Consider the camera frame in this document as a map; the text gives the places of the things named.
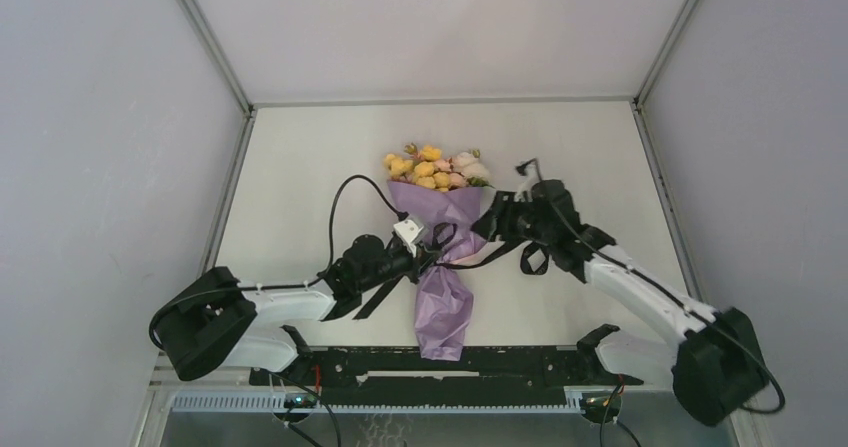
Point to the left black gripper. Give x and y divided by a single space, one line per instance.
425 252

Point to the yellow fake flower stem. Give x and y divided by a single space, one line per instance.
413 165

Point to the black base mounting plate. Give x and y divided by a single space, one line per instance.
521 376

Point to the white fake flower stem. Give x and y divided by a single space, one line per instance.
468 164

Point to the pink wrapping paper sheet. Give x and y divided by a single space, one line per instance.
443 305

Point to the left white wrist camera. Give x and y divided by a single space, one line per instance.
410 231

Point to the aluminium frame rail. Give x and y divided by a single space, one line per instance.
208 39

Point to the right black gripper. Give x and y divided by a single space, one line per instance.
504 204

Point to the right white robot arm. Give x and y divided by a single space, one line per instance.
718 364

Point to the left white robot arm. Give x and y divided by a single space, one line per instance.
217 322

